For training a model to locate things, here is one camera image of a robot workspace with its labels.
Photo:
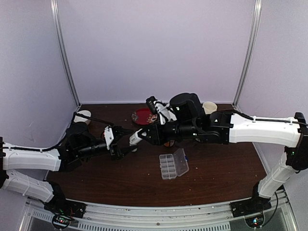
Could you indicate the clear plastic pill organizer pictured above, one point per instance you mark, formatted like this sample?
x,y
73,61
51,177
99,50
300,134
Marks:
x,y
173,165

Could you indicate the small white pill bottle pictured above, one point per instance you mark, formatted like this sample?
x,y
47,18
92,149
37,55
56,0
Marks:
x,y
134,138

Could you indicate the right aluminium frame post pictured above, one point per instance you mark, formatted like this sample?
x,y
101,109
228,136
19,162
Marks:
x,y
249,52

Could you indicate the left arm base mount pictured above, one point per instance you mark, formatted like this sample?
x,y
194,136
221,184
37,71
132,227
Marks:
x,y
64,212

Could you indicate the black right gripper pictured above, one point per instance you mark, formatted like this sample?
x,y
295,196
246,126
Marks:
x,y
157,139

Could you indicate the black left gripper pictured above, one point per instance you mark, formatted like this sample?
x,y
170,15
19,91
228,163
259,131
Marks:
x,y
118,132

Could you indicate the front aluminium rail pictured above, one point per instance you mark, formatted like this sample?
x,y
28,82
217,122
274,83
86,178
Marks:
x,y
210,217

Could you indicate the red floral plate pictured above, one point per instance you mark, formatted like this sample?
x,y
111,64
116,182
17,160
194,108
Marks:
x,y
143,116

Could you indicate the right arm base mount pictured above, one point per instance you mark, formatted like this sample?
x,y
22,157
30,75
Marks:
x,y
252,211

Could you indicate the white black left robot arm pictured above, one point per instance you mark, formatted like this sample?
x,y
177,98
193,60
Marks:
x,y
86,137

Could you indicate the cream ribbed ceramic mug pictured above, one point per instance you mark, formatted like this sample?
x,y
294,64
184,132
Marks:
x,y
209,107

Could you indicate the orange pill bottle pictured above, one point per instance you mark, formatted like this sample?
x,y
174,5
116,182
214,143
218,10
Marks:
x,y
103,135

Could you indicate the left aluminium frame post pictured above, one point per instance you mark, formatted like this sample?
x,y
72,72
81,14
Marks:
x,y
63,53

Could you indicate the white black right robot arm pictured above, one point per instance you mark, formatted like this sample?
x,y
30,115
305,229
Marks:
x,y
184,118

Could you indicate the aluminium frame post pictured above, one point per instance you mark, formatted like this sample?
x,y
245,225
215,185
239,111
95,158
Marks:
x,y
63,53
249,52

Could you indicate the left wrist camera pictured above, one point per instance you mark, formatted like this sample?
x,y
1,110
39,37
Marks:
x,y
109,137

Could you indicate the grey lid supplement bottle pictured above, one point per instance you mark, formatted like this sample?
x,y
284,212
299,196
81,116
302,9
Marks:
x,y
169,143

